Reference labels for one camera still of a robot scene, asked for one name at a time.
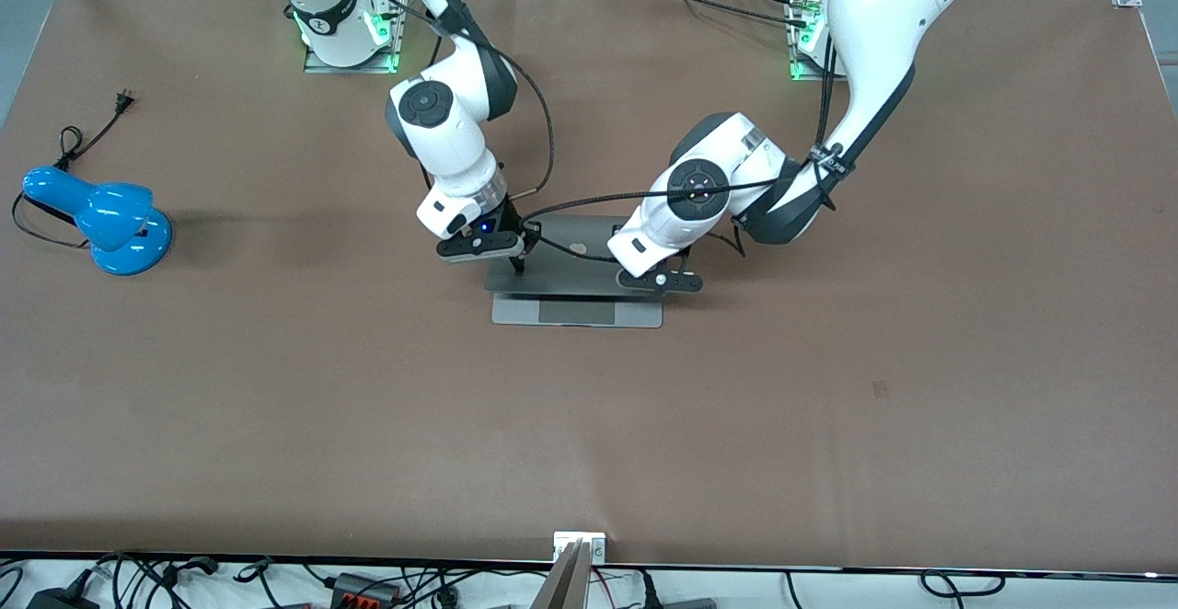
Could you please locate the black power adapter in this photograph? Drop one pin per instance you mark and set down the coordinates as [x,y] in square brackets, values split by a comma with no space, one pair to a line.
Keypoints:
[60,600]

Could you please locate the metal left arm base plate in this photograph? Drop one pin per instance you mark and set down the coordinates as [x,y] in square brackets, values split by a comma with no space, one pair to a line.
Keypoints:
[801,62]

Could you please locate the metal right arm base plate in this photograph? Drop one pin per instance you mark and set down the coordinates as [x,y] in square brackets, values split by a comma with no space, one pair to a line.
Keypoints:
[398,50]

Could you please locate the black adapter with orange plugs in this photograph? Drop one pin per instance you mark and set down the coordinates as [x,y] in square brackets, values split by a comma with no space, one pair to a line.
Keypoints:
[363,589]

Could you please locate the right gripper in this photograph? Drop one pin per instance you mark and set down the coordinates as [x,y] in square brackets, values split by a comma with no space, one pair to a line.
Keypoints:
[507,219]

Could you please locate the white table edge bracket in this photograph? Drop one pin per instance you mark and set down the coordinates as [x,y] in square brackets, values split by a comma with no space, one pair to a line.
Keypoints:
[563,545]

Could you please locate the blue desk lamp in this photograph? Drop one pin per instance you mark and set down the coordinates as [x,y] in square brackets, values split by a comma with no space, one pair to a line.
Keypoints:
[115,223]

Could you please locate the brown camera mount bar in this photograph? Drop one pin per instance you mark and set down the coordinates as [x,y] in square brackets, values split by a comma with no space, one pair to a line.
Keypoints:
[563,586]

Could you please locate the silver laptop with black keyboard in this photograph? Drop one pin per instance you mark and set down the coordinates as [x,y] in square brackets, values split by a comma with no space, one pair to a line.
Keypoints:
[575,313]

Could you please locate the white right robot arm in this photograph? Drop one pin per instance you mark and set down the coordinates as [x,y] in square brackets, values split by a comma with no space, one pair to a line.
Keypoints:
[442,131]

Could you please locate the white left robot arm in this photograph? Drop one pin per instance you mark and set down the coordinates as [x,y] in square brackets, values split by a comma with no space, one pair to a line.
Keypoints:
[874,2]

